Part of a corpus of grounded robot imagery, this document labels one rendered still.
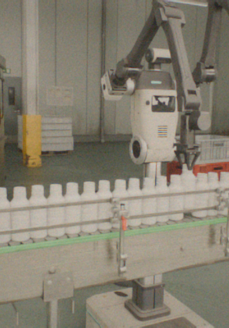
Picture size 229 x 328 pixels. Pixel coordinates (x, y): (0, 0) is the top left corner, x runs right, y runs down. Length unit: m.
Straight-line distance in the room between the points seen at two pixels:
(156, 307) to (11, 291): 1.26
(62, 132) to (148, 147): 8.94
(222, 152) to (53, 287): 2.90
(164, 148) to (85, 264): 0.98
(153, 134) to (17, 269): 1.10
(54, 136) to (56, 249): 9.65
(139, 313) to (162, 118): 1.06
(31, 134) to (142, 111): 7.00
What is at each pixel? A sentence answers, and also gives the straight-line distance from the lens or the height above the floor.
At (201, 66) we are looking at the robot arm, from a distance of 2.23.
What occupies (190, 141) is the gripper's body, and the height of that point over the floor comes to 1.29.
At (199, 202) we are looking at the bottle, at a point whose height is 1.06.
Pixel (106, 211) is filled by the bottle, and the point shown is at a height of 1.07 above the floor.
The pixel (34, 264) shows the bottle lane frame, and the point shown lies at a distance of 1.35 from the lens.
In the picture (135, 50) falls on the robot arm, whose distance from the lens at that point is 1.94.
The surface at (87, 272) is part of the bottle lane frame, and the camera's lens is 1.43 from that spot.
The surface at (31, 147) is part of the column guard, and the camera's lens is 9.07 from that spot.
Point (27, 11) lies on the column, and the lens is 9.34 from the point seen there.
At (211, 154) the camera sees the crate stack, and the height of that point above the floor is 0.97.
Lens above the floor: 1.44
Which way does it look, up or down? 9 degrees down
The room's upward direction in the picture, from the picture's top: 1 degrees clockwise
